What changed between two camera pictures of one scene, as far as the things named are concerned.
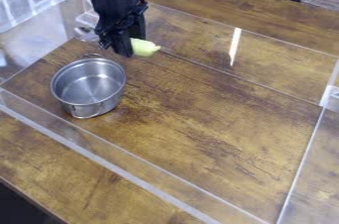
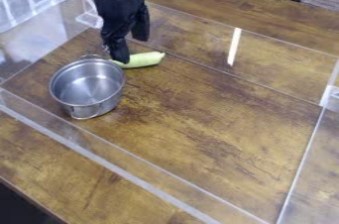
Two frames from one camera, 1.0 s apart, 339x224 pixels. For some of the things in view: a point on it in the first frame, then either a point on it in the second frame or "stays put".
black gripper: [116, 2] stays put
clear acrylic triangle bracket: [90, 17] stays put
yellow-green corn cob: [140, 47] to [140, 59]
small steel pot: [86, 85] stays put
